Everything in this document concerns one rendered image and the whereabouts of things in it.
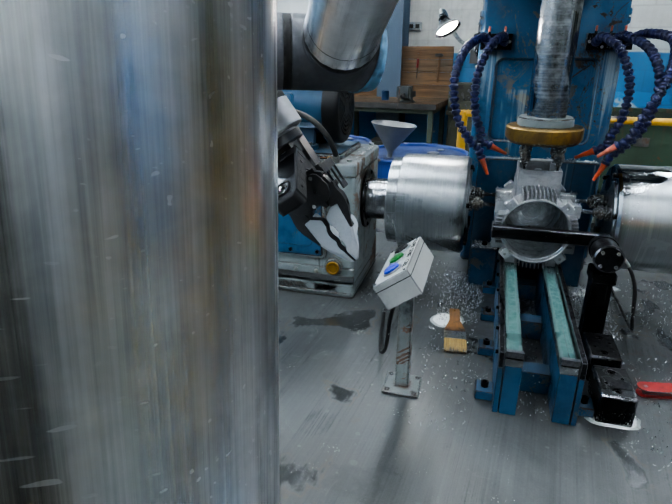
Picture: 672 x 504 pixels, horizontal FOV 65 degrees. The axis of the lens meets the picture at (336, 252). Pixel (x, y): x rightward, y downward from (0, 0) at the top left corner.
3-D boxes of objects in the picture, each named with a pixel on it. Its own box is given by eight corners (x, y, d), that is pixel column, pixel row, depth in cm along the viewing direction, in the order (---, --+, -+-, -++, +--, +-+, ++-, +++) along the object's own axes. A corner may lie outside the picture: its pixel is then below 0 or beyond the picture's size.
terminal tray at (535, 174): (512, 186, 142) (516, 159, 139) (555, 189, 139) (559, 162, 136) (514, 198, 131) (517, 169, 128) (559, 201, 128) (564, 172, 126)
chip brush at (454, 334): (444, 310, 134) (444, 307, 134) (464, 311, 133) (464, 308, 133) (443, 352, 115) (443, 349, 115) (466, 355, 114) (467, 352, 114)
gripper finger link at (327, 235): (362, 249, 85) (330, 201, 83) (353, 263, 79) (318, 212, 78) (347, 258, 86) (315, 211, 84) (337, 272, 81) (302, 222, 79)
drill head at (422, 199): (356, 225, 161) (357, 142, 152) (480, 236, 152) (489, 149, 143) (333, 254, 139) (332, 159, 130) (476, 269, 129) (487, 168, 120)
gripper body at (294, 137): (352, 186, 83) (309, 121, 81) (337, 201, 75) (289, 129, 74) (315, 210, 86) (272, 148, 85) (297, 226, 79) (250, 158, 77)
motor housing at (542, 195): (490, 238, 148) (498, 171, 142) (563, 245, 143) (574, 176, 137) (489, 265, 130) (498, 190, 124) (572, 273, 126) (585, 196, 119)
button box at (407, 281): (404, 273, 105) (389, 251, 104) (434, 256, 102) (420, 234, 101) (387, 311, 90) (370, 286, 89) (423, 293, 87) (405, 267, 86)
